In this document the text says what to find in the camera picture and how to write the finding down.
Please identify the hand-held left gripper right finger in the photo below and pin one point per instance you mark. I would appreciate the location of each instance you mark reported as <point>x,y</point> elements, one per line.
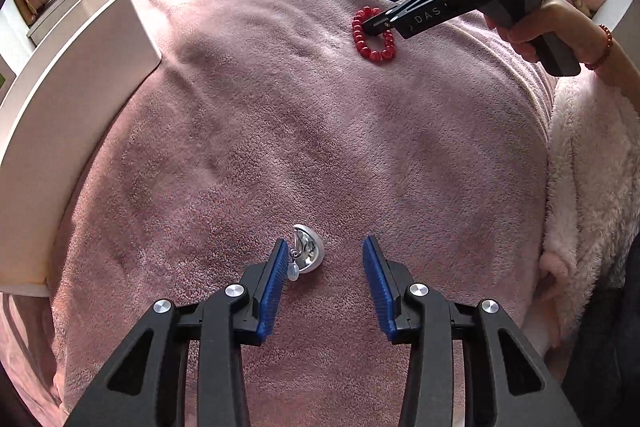
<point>380,292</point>

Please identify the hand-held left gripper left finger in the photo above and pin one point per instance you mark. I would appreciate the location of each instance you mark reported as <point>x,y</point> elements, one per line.
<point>272,292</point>

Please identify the white headboard panel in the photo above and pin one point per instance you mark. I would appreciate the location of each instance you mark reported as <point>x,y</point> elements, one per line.
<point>75,107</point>

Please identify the person's right forearm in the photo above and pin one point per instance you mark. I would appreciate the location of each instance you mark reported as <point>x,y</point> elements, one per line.
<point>625,77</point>

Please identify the person's right hand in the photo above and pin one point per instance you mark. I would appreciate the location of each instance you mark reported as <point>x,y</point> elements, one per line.
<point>565,19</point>

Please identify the pink fleece blanket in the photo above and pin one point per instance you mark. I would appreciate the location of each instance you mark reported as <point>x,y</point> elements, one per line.
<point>350,132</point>

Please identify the thin red bead wristband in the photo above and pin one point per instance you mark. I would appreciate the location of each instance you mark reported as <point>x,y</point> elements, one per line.
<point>606,44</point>

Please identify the fluffy pink garment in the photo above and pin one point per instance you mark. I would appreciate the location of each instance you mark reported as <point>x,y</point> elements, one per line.
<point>585,207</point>

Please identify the dark trousers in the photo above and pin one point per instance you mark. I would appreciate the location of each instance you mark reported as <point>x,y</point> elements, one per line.
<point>605,347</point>

